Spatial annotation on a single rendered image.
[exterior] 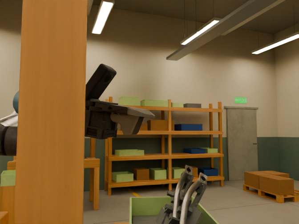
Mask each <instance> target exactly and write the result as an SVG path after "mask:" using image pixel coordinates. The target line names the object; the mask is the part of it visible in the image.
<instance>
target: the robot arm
mask: <svg viewBox="0 0 299 224"><path fill-rule="evenodd" d="M116 74H117V72H116V71H115V70H114V69H113V68H112V67H110V66H107V65H105V64H100V65H99V66H98V68H97V69H96V71H95V72H94V74H93V75H92V76H91V78H90V79H89V81H88V82H87V84H86V89H85V137H91V138H96V139H100V140H102V139H107V138H109V137H117V129H118V128H117V124H118V123H119V124H120V125H121V128H122V132H123V134H125V135H131V134H134V135H136V134H138V133H139V131H140V128H141V125H142V123H143V120H144V118H145V117H148V118H155V115H154V114H153V113H152V112H150V111H149V110H146V109H141V108H133V107H127V106H121V105H118V103H112V102H105V101H100V100H99V98H100V96H101V95H102V93H103V92H104V91H105V89H106V88H107V87H108V85H109V84H110V82H111V81H112V79H113V78H114V77H115V75H116ZM18 103H19V91H18V92H17V93H16V94H15V96H14V98H13V102H12V104H13V108H14V109H15V111H14V112H13V113H12V114H11V115H9V116H7V117H4V118H1V119H0V156H16V148H17V126H18ZM118 113H119V114H118Z"/></svg>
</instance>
